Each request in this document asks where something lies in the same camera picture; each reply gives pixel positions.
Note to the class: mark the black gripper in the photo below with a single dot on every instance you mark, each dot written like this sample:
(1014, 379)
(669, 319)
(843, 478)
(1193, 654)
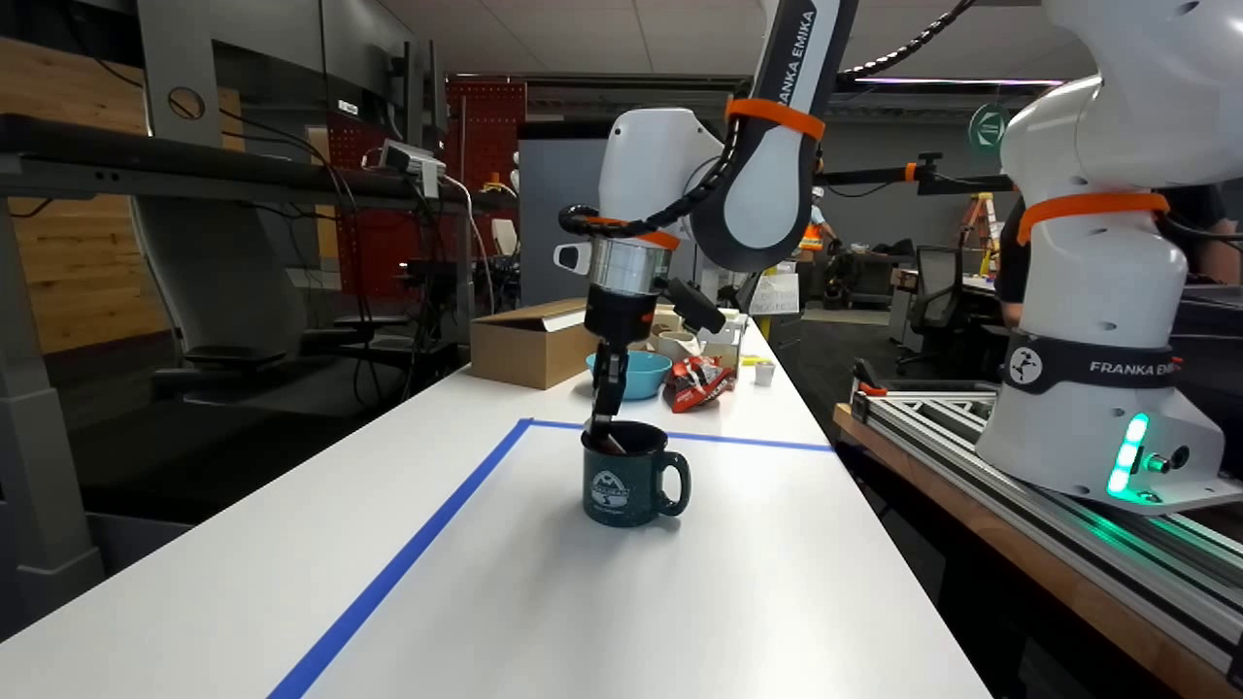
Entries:
(621, 313)

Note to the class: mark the marker with white cap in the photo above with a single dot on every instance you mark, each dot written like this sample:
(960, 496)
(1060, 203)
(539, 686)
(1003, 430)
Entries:
(610, 439)

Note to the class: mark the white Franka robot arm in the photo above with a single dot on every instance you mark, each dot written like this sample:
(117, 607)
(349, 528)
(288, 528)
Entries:
(1101, 286)

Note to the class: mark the small white cup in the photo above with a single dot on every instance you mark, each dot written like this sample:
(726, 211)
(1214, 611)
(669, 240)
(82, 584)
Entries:
(763, 372)

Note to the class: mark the blue plastic bowl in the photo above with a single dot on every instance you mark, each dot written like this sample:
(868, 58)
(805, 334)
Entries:
(645, 376)

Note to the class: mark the brown cardboard box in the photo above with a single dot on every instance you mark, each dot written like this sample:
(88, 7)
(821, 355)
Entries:
(539, 344)

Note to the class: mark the red orange snack bag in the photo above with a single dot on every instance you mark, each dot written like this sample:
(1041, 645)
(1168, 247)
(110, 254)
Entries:
(698, 386)

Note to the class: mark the dark green mug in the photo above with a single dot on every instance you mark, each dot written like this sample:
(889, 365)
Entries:
(625, 486)

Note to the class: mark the clear plastic container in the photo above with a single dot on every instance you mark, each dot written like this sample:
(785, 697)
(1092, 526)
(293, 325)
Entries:
(732, 344)

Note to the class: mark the short blue tape line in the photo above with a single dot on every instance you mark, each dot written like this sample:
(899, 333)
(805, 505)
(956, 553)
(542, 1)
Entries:
(741, 439)

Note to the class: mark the grey metal cabinet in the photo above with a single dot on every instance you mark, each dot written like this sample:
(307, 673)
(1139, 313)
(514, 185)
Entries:
(557, 219)

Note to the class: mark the long blue tape line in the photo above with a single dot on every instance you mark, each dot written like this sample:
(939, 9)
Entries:
(413, 548)

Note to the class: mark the red tool cabinet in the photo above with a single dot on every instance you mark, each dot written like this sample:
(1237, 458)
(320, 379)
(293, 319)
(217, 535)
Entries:
(483, 128)

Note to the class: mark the white power strip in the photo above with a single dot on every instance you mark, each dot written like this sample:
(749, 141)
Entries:
(419, 165)

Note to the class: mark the black office chair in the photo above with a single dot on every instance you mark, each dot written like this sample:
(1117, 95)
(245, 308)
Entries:
(934, 304)

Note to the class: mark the wooden base board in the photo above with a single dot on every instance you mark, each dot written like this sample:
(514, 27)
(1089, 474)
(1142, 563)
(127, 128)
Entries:
(983, 528)

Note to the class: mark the grey machine column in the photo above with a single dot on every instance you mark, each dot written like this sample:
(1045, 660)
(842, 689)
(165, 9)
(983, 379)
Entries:
(218, 272)

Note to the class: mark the green round sign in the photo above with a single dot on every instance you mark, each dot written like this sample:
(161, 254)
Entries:
(990, 127)

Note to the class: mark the black metal shelf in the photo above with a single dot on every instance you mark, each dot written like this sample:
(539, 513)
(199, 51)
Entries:
(157, 162)

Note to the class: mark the grey support leg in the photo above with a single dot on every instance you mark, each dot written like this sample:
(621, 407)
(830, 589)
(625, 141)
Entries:
(34, 439)

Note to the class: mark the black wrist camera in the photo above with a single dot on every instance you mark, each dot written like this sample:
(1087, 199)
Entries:
(698, 308)

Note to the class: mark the aluminium rail platform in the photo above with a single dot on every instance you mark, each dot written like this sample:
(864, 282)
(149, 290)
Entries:
(1034, 500)

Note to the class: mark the plywood wall panel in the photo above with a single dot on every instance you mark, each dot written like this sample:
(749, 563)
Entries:
(82, 272)

